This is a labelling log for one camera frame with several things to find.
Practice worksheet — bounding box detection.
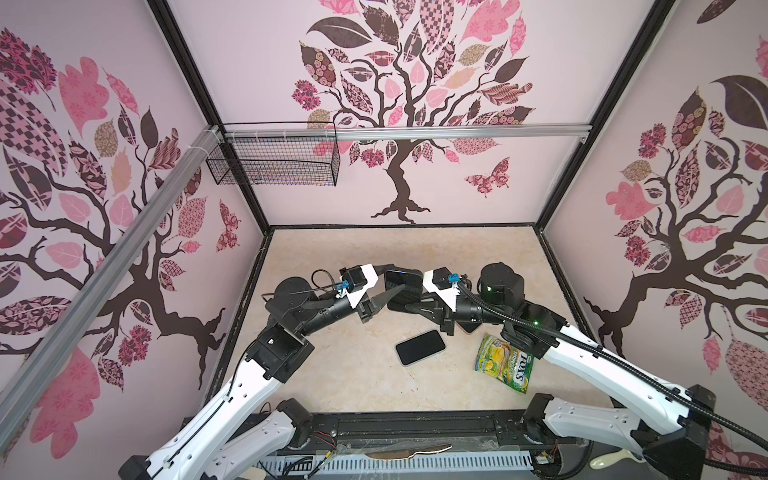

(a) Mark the aluminium rail back wall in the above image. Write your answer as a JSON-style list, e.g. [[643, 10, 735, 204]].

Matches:
[[225, 123, 592, 142]]

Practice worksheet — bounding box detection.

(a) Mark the black phone right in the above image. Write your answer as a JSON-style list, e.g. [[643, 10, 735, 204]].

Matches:
[[456, 321, 482, 334]]

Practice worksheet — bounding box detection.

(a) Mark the black smartphone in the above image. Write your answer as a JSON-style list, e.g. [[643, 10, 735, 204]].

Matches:
[[384, 268, 423, 312]]

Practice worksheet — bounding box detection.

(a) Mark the black phone centre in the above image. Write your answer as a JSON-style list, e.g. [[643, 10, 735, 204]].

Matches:
[[395, 330, 446, 366]]

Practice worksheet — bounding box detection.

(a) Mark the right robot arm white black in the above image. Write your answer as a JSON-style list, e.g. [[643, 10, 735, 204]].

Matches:
[[385, 262, 716, 479]]

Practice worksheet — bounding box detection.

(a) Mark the aluminium rail left wall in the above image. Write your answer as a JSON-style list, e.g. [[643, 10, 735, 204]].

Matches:
[[1, 125, 220, 448]]

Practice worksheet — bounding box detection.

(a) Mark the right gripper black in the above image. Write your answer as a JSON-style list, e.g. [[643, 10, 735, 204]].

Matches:
[[406, 289, 509, 335]]

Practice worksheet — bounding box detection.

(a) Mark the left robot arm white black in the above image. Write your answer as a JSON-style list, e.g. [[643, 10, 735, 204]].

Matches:
[[119, 264, 403, 479]]

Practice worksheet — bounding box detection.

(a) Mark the white perforated cable tray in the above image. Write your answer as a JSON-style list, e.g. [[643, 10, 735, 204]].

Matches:
[[255, 451, 533, 478]]

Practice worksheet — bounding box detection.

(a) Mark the black wire basket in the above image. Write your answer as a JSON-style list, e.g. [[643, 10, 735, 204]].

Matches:
[[206, 120, 341, 186]]

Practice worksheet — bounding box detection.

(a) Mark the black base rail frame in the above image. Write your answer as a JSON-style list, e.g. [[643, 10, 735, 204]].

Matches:
[[256, 410, 594, 479]]

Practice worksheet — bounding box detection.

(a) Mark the aluminium rail wall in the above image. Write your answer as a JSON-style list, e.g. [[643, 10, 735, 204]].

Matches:
[[1, 125, 220, 448], [225, 123, 592, 142]]

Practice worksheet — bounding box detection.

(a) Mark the green yellow candy bag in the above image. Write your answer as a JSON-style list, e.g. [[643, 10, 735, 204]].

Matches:
[[475, 334, 535, 394]]

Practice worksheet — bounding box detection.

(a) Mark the black phone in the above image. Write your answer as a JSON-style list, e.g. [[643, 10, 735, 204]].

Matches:
[[395, 330, 446, 366], [456, 321, 482, 334]]

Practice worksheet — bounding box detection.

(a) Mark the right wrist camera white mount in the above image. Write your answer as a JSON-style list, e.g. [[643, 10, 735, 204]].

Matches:
[[422, 267, 461, 312]]

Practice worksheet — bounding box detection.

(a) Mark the white spoon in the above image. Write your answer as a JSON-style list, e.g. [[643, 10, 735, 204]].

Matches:
[[589, 449, 643, 470]]

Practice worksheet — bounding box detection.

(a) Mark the wooden knife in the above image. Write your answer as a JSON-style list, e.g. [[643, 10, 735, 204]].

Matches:
[[366, 444, 453, 461]]

